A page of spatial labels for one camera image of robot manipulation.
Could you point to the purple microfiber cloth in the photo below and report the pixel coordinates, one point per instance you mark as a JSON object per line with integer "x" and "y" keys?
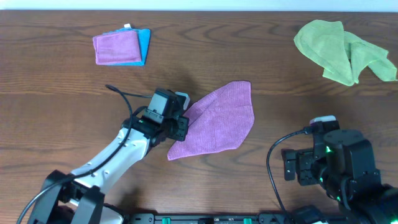
{"x": 218, "y": 122}

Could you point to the folded purple cloth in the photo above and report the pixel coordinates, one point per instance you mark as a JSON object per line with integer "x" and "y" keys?
{"x": 117, "y": 47}

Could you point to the green microfiber cloth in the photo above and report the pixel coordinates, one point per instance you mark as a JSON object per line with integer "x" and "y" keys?
{"x": 341, "y": 54}

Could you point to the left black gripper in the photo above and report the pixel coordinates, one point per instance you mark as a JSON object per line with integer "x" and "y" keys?
{"x": 180, "y": 128}

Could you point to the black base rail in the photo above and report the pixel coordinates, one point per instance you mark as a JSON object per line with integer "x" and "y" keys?
{"x": 262, "y": 218}

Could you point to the folded blue cloth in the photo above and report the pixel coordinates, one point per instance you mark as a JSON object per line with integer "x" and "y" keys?
{"x": 144, "y": 41}

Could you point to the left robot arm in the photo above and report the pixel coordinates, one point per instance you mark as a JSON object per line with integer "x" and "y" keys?
{"x": 78, "y": 197}

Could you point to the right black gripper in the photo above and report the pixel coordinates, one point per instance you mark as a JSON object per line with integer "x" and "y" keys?
{"x": 289, "y": 165}

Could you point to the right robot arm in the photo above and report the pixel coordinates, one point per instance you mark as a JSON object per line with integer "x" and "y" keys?
{"x": 374, "y": 207}

